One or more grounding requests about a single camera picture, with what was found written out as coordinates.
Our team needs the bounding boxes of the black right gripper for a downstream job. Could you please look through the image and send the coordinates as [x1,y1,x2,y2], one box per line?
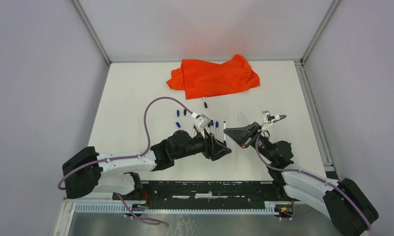
[224,122,275,162]

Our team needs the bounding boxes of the black pen near cloth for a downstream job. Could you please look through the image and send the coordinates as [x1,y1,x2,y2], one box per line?
[202,97,208,109]

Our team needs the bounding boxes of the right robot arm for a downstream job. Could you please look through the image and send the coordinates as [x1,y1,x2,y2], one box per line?
[224,122,379,236]

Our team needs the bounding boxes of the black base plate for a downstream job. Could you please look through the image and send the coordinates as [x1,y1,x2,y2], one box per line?
[122,180,293,210]

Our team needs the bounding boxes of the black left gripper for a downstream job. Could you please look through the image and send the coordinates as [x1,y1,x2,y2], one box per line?
[173,127,231,161]

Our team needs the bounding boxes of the aluminium frame rail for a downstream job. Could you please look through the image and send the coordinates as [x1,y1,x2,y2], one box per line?
[63,180,358,204]

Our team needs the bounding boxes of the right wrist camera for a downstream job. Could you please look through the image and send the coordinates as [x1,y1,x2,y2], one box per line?
[262,111,281,125]

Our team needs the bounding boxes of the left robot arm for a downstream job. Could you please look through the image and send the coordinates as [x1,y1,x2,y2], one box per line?
[57,130,232,200]

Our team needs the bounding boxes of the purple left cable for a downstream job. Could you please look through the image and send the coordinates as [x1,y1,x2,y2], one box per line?
[57,96,199,226]

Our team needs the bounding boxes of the orange cloth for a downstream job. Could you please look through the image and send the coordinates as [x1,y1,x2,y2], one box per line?
[167,55,260,99]

